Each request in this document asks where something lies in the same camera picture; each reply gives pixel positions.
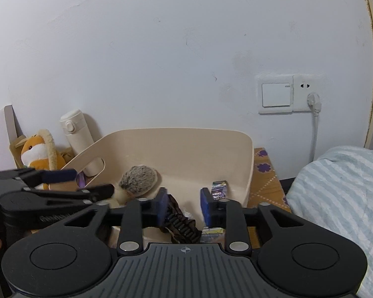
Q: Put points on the beige plastic basket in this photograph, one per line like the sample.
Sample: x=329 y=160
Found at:
x=186 y=158

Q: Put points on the wooden stand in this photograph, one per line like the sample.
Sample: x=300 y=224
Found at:
x=15 y=149

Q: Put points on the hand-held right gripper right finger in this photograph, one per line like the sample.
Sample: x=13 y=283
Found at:
x=206 y=208

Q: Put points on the orange hamster plush toy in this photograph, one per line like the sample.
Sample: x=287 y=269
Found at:
x=34 y=153

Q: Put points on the white wall light switch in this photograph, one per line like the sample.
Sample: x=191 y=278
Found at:
x=276 y=94

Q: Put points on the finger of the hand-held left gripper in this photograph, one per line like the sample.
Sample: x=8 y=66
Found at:
x=60 y=176
x=93 y=192

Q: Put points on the dark brown hair claw clip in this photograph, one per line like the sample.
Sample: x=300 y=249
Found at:
x=177 y=220

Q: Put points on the white thermos bottle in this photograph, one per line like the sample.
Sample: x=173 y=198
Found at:
x=76 y=133

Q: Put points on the small yellow printed box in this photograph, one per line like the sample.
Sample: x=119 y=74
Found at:
x=213 y=234

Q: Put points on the white wall socket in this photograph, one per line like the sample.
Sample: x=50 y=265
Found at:
x=303 y=85

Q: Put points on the white power plug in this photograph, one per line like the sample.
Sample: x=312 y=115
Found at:
x=314 y=101

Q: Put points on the small purple printed box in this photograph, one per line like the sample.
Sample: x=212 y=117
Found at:
x=220 y=190

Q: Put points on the pale purple headboard panel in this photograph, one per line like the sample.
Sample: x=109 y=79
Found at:
x=0 y=142

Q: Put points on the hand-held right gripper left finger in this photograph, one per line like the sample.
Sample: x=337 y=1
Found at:
x=161 y=206

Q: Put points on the blue striped blanket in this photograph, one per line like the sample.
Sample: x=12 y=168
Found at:
x=335 y=192

